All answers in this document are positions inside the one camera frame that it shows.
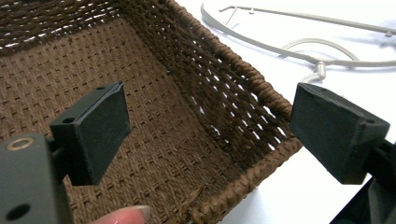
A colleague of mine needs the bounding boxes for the grey clothes hanger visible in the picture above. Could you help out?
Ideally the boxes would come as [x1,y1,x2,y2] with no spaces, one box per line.
[200,3,396,84]

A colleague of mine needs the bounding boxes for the brown woven basket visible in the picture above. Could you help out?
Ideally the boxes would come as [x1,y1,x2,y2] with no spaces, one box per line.
[0,0,304,224]

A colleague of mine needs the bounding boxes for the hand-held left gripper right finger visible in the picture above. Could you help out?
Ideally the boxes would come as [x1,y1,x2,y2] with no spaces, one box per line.
[289,82,396,190]

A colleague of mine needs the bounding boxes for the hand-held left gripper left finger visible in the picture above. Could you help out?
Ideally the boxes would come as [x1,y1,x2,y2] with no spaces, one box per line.
[0,80,133,224]

